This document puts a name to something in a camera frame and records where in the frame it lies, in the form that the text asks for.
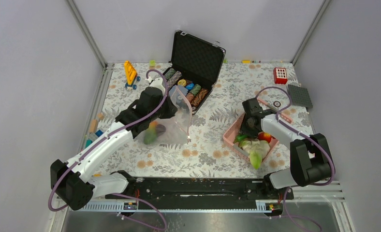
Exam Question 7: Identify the green toy pepper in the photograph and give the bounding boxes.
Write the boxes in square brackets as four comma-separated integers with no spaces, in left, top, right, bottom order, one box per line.
[233,134,248,144]

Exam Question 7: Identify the green orange toy mango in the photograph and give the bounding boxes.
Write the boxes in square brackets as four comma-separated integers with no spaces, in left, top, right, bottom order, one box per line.
[143,121,158,145]

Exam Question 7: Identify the clear pink zip top bag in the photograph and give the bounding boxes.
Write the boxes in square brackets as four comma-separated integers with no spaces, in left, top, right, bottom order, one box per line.
[136,86,192,145]

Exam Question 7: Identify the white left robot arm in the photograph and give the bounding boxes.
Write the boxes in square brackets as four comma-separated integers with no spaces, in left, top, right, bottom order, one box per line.
[48,87,177,211]

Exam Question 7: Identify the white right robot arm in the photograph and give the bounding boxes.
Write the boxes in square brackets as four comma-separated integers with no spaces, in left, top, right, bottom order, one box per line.
[241,98,335,199]

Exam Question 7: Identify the yellow toy ladder cart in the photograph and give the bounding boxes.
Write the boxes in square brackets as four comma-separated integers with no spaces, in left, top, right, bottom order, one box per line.
[124,60,141,90]

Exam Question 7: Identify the green toy leaf vegetable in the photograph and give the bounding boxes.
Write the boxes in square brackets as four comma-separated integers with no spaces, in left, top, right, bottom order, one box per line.
[249,150,263,170]

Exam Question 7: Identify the loose poker chip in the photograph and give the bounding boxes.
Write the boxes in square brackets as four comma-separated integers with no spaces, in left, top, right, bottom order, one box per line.
[273,101,281,107]

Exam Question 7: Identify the grey building baseplate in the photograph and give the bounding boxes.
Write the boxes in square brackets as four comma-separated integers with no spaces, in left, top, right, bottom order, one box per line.
[287,84,313,109]

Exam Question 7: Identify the black poker chip case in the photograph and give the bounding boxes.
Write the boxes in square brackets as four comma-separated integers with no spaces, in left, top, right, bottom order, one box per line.
[163,30,226,114]

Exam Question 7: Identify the red toy block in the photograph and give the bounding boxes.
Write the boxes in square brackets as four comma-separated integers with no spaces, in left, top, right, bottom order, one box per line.
[273,67,288,85]

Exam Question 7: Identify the blue toy block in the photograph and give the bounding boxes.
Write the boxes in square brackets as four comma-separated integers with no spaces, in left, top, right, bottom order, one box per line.
[86,130,103,146]

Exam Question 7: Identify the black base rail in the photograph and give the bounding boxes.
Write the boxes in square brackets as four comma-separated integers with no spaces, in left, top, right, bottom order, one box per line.
[123,177,294,210]

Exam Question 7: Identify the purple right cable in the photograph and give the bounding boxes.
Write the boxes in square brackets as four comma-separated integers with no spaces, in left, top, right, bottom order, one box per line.
[255,86,336,187]

